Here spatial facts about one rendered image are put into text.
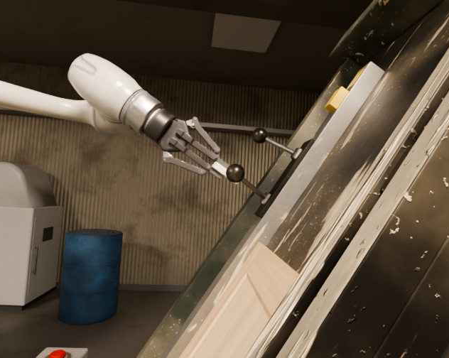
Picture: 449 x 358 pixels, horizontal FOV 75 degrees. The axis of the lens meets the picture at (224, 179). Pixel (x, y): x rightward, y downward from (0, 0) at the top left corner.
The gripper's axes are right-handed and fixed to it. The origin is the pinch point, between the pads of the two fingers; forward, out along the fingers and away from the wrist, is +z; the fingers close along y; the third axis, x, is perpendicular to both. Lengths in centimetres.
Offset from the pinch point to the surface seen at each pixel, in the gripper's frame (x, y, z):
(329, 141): 6.8, -17.8, 13.9
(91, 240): -247, 112, -68
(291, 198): 6.8, -3.1, 14.2
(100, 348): -203, 168, 4
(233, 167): 11.0, -0.5, 0.5
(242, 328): 25.8, 18.8, 13.9
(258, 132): 0.9, -12.1, 0.7
